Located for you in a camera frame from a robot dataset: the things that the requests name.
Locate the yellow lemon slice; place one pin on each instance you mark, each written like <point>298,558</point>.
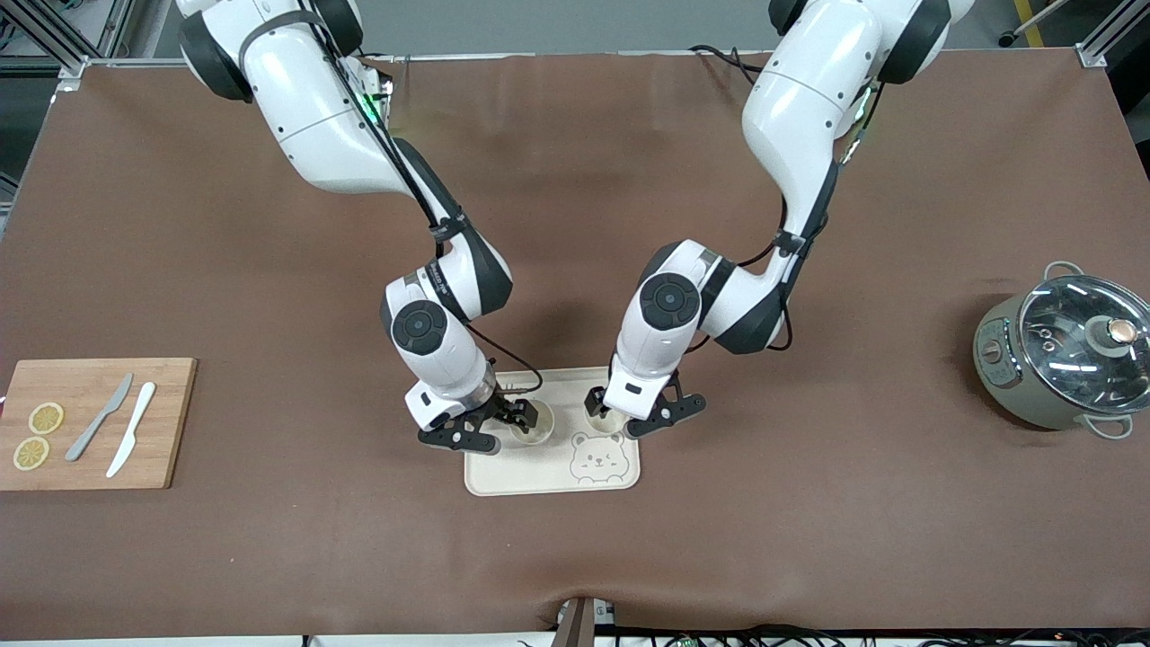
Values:
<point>46,418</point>
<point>31,454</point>

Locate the brown table cover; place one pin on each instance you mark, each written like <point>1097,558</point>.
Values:
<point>575,557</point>

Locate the white IKEA cup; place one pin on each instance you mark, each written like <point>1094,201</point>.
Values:
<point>535,433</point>
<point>615,422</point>

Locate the wooden cutting board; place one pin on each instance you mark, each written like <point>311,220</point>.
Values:
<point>171,422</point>

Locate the metal table edge bracket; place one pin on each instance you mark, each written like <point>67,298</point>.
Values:
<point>579,620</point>

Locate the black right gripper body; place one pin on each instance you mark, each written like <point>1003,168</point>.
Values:
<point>508,410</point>

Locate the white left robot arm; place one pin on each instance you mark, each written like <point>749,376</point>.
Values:
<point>800,99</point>

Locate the beige bear print tray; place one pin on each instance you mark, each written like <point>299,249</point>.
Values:
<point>548,472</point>

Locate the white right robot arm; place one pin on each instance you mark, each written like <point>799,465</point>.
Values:
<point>314,126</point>

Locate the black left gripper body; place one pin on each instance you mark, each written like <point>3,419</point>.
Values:
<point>596,400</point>

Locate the glass pot lid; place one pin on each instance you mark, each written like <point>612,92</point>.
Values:
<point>1078,341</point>

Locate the grey electric cooking pot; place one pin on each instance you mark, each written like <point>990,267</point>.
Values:
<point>1006,377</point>

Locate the white plastic knife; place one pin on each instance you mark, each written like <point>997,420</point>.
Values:
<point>133,427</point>

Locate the grey plastic knife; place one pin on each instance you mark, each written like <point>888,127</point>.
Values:
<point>94,422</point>

